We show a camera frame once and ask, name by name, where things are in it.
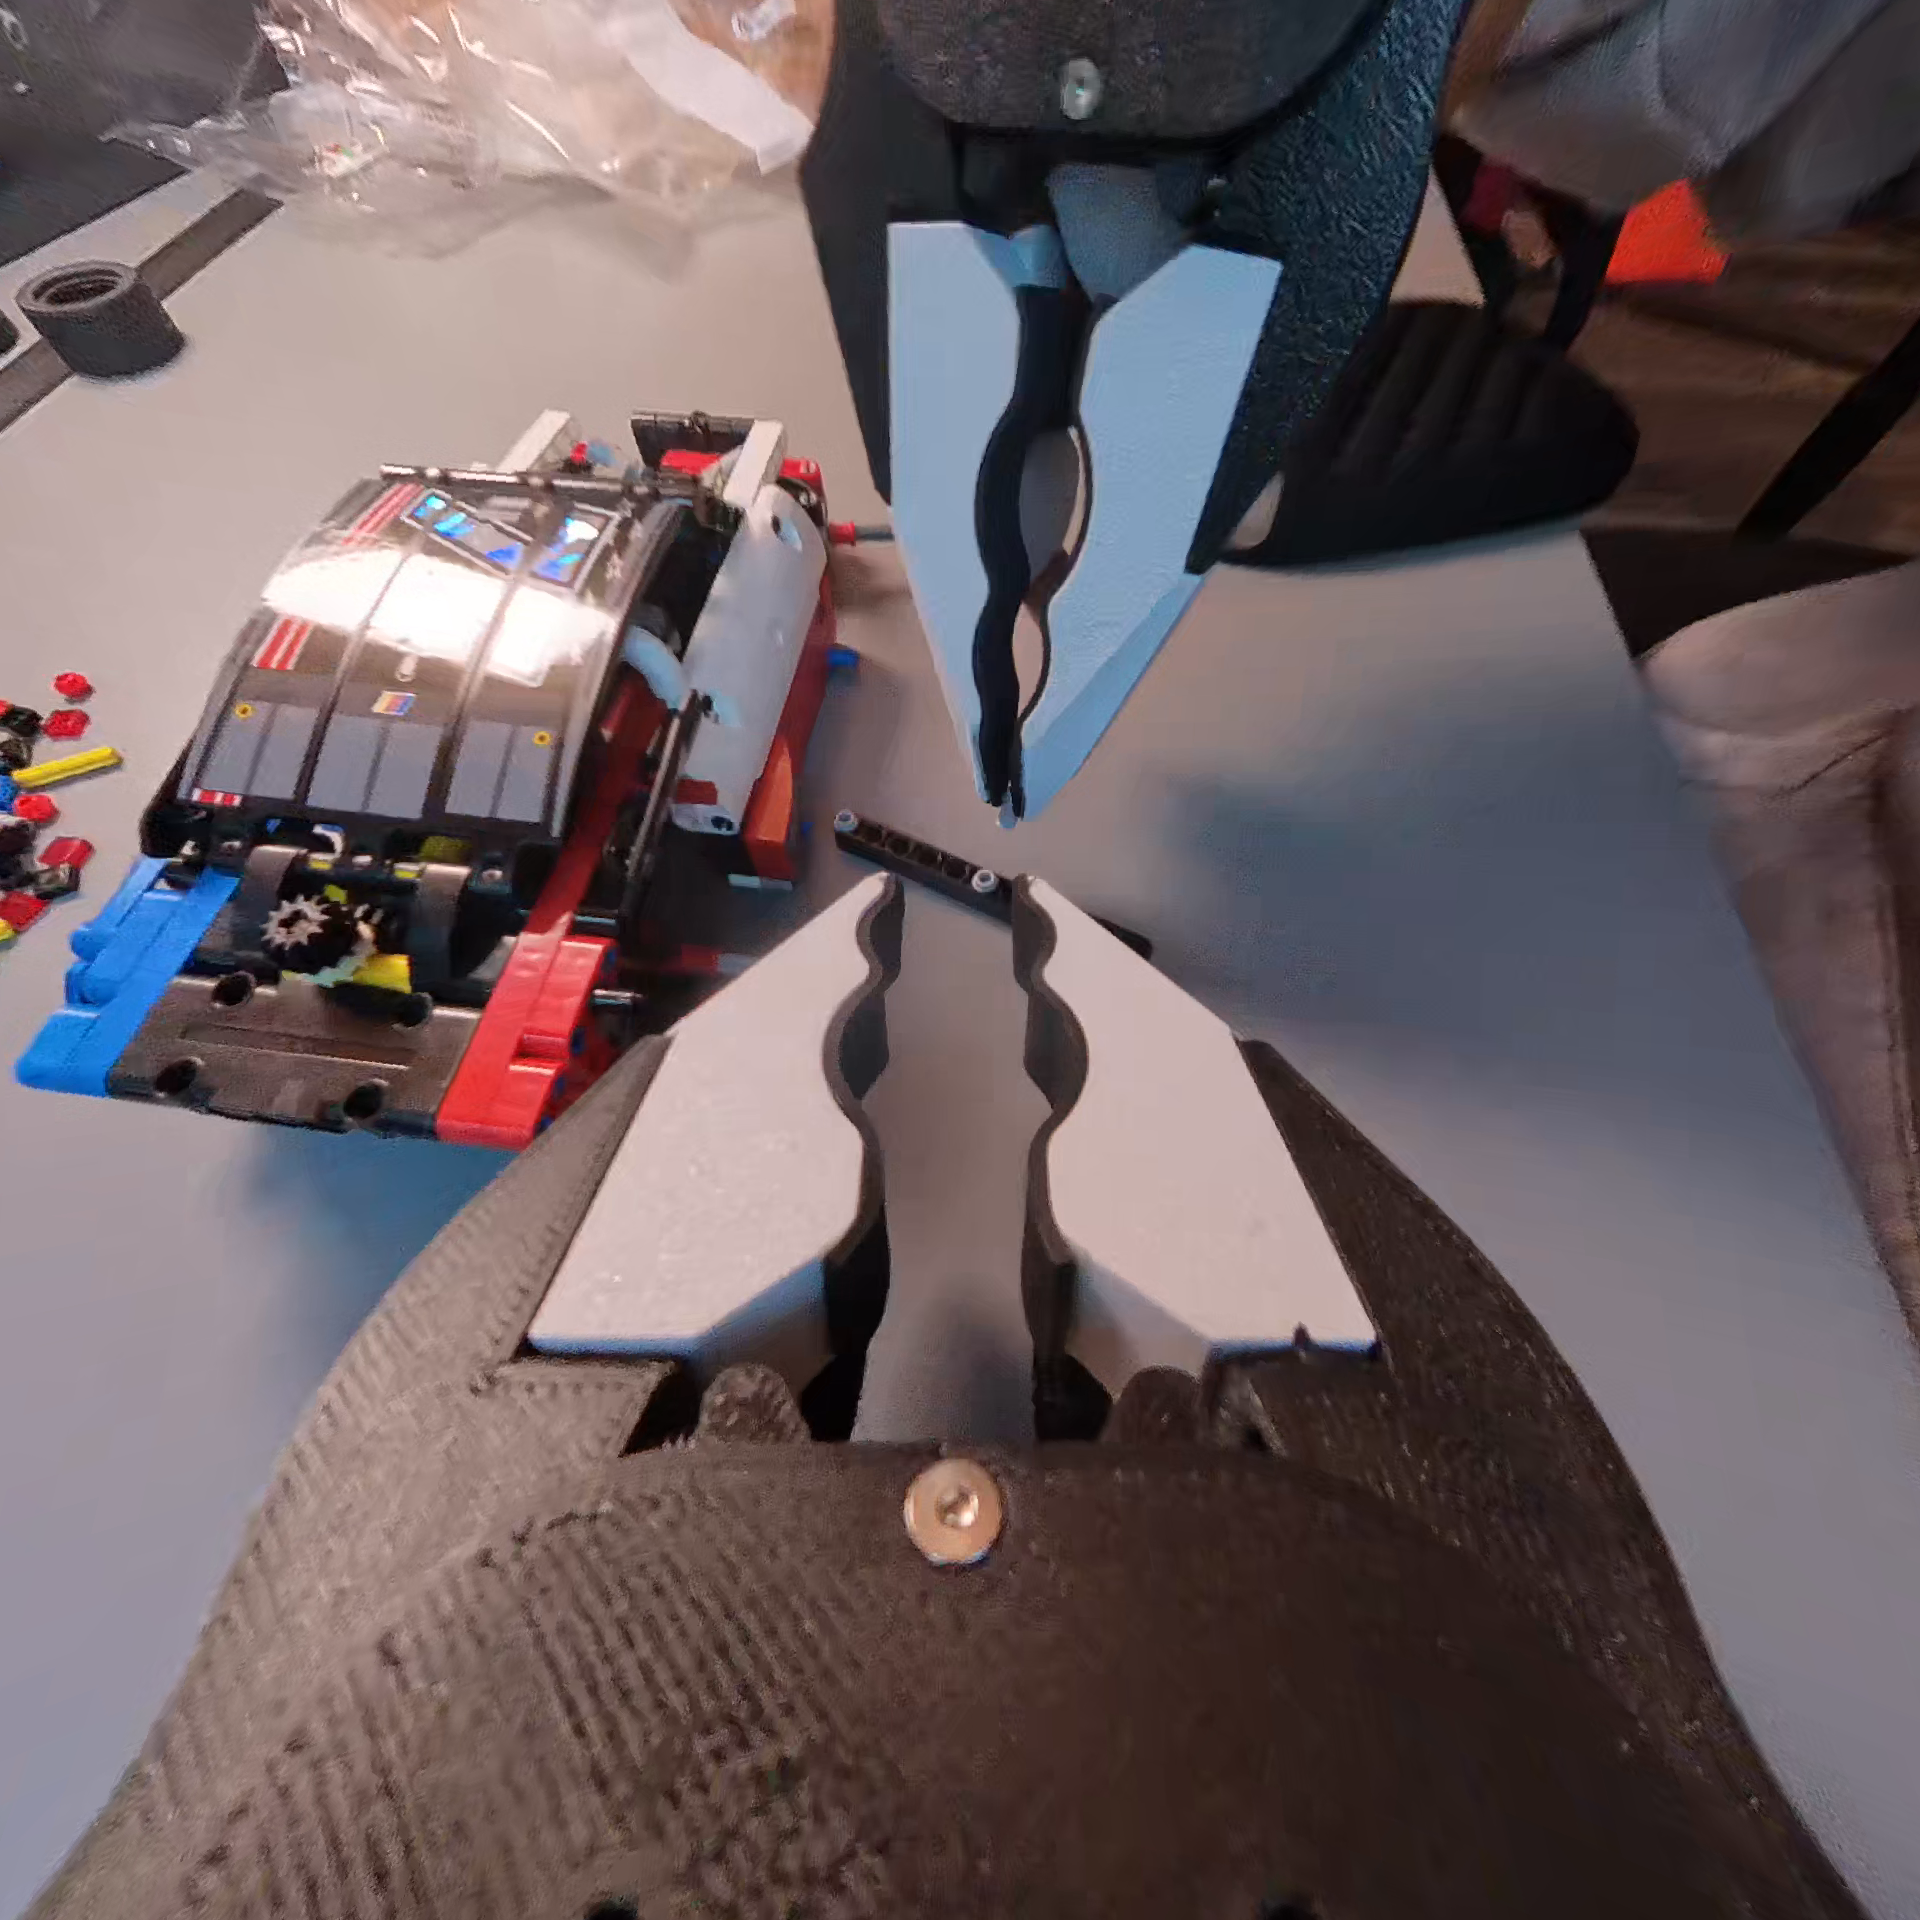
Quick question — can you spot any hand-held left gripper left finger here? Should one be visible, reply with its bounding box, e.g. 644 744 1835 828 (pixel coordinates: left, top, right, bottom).
526 872 908 1412

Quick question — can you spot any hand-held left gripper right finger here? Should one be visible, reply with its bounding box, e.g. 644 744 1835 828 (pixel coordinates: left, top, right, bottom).
1012 872 1381 1412

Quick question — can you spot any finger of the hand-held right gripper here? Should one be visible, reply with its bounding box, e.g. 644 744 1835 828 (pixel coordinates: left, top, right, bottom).
884 222 1077 812
997 245 1287 826

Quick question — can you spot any long black lego beam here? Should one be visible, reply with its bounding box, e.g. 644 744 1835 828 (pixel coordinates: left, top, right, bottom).
832 810 1157 963

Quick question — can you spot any lego race car model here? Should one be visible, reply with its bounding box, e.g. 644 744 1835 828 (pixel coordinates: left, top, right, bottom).
16 407 902 1155

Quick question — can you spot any pile of small lego pieces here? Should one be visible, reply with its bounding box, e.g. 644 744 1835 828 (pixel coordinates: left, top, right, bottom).
0 669 125 946

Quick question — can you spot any black rubber lego tyre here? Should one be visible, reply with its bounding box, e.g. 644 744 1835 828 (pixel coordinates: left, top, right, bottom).
16 258 186 378

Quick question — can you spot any black textured chair armrest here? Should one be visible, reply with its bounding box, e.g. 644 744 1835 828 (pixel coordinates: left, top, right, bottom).
1222 300 1637 570

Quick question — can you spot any orange traffic cone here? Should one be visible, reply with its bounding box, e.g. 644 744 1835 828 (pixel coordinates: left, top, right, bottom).
1604 181 1727 287

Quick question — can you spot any pile of clear plastic bags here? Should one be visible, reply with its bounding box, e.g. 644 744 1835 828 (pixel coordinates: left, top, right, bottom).
104 0 835 248

